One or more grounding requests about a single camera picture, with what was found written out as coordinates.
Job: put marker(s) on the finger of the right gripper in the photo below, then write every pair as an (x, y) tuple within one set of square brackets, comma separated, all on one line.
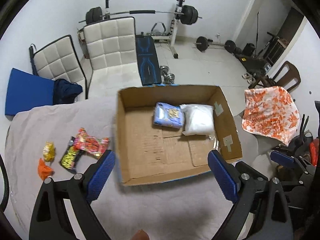
[(283, 160)]

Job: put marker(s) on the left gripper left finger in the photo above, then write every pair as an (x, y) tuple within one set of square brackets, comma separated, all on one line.
[(50, 220)]

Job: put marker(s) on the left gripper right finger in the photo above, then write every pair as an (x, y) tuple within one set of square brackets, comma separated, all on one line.
[(251, 192)]

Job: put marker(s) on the orange snack packet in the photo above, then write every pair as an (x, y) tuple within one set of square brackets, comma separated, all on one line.
[(43, 170)]

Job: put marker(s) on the black shoe wipes pack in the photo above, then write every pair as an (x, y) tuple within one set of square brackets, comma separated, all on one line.
[(71, 157)]

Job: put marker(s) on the yellow snack packet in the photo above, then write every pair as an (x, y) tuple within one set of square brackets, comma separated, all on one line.
[(49, 152)]

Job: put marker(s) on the red floral wipes pack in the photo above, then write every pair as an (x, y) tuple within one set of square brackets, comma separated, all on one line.
[(90, 145)]

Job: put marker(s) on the white soft plastic pack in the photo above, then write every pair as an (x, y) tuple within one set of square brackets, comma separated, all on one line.
[(199, 119)]

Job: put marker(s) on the orange white patterned cloth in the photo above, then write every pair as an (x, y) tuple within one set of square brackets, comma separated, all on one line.
[(270, 112)]

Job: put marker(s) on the brown wooden chair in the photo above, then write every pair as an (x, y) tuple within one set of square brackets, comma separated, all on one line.
[(292, 74)]

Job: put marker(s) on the black exercise machine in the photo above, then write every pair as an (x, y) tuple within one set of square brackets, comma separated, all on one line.
[(258, 63)]

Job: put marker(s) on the dark navy cloth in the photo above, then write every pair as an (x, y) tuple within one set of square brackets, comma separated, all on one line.
[(65, 92)]

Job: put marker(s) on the blue foam mat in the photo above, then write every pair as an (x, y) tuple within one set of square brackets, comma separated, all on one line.
[(26, 91)]

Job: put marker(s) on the open cardboard box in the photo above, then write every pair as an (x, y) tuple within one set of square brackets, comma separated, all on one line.
[(151, 154)]

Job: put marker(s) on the blue tissue pack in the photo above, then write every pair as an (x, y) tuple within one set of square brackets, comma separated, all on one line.
[(168, 115)]

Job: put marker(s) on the white quilted chair left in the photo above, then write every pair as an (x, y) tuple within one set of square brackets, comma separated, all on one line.
[(58, 60)]

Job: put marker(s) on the white quilted chair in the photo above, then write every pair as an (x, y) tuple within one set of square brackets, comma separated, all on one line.
[(58, 60), (111, 46)]

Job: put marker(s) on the barbell on floor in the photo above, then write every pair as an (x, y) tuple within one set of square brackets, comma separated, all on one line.
[(202, 44)]

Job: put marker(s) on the chrome dumbbell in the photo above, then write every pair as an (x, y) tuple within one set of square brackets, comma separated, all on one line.
[(168, 77)]

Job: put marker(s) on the black blue weight bench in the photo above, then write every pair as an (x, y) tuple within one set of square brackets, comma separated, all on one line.
[(147, 59)]

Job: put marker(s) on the white quilted chair right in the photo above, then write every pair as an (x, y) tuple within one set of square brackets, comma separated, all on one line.
[(111, 46)]

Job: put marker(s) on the white barbell rack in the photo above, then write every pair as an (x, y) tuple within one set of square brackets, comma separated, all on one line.
[(169, 36)]

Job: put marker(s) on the barbell on rack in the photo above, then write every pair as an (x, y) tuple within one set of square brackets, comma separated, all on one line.
[(188, 14)]

